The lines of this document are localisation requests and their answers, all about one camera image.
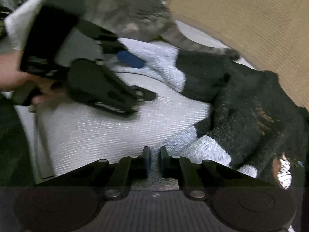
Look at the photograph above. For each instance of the grey tabby cat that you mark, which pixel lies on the grey tabby cat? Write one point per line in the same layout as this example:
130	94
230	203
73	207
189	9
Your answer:
125	7

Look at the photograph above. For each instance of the person's left hand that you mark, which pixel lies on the person's left hand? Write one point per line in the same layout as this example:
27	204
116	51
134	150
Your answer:
9	72

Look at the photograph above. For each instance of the woven tan headboard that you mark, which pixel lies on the woven tan headboard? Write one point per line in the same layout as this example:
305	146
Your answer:
241	17

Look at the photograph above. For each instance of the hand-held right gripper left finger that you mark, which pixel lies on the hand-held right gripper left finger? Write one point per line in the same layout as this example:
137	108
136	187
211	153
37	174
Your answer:
146	164

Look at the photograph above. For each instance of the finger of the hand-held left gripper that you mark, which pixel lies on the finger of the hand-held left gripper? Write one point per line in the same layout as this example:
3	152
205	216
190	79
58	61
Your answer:
131	59
144	95

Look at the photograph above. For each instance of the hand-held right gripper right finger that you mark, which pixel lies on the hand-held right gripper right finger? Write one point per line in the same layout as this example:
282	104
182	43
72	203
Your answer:
164	164

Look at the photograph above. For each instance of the dark cloth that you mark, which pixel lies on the dark cloth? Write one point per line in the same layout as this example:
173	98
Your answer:
12	137

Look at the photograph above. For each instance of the black and grey knit sweater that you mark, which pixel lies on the black and grey knit sweater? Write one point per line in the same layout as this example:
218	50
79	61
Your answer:
241	101

